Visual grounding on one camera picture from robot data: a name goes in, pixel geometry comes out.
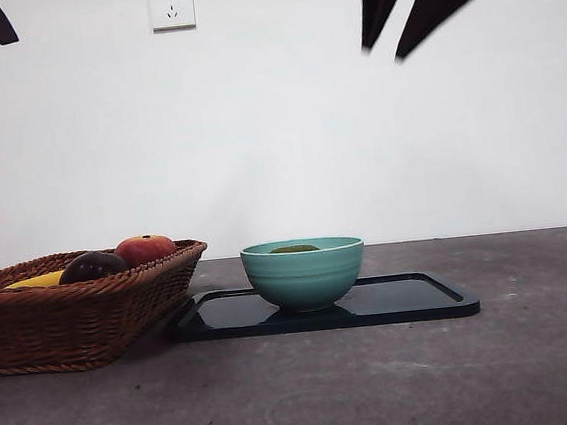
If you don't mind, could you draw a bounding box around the green avocado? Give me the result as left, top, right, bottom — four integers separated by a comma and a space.
269, 241, 320, 256

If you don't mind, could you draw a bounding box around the teal ribbed bowl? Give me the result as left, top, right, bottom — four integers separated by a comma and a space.
238, 233, 372, 320

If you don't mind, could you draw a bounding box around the yellow banana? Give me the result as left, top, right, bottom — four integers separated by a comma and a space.
1, 269, 66, 292

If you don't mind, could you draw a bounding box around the dark purple eggplant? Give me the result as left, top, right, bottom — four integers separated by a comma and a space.
55, 248, 131, 286

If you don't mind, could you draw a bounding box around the red apple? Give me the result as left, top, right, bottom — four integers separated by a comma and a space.
111, 231, 178, 268

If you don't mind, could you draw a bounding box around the black rectangular tray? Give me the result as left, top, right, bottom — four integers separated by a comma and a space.
163, 264, 482, 347

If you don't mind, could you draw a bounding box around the brown wicker basket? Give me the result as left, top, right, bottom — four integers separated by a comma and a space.
0, 237, 219, 380

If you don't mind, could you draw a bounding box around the white wall socket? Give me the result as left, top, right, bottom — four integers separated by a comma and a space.
149, 0, 197, 33

